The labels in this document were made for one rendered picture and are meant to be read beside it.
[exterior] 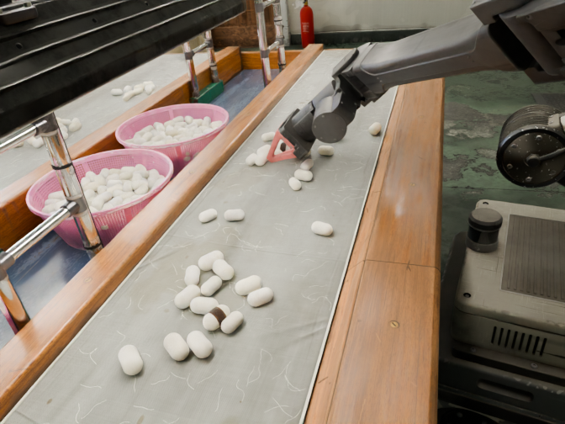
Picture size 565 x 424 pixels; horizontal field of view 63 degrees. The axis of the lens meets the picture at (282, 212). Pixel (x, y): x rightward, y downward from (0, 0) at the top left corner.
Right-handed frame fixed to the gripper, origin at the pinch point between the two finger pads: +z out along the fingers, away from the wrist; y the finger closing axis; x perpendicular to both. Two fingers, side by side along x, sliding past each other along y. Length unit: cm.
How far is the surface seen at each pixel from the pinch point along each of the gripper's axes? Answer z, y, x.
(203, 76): 31, -58, -28
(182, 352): -3.6, 49.0, 3.5
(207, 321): -4.4, 44.3, 3.9
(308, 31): 108, -416, -23
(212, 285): -2.7, 38.0, 2.6
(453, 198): 17, -118, 84
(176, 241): 6.4, 27.7, -3.5
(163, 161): 16.0, 4.5, -14.7
